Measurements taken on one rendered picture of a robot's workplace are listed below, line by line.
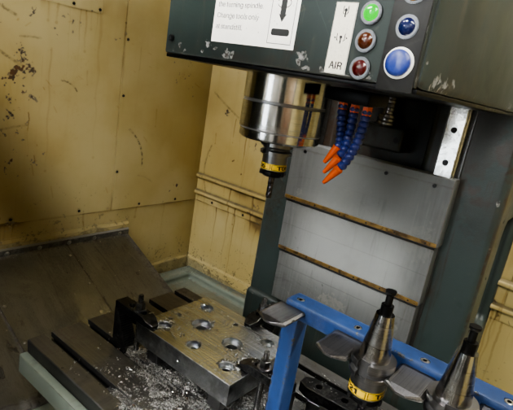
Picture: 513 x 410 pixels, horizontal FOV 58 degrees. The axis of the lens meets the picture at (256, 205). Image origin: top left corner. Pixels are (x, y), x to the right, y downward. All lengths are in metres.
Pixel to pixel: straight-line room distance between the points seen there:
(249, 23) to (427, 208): 0.72
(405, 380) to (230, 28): 0.56
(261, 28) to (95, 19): 1.17
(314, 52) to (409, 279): 0.80
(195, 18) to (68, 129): 1.08
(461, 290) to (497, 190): 0.27
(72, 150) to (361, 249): 1.08
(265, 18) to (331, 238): 0.82
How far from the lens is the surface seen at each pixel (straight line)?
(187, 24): 0.80
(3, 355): 1.56
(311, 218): 1.40
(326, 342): 0.72
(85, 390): 1.09
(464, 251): 1.28
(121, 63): 1.88
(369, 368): 0.68
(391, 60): 0.58
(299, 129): 0.84
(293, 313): 0.78
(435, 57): 0.60
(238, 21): 0.73
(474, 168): 1.25
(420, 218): 1.25
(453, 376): 0.65
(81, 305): 1.72
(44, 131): 1.75
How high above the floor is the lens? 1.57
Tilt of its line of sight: 15 degrees down
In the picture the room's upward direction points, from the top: 10 degrees clockwise
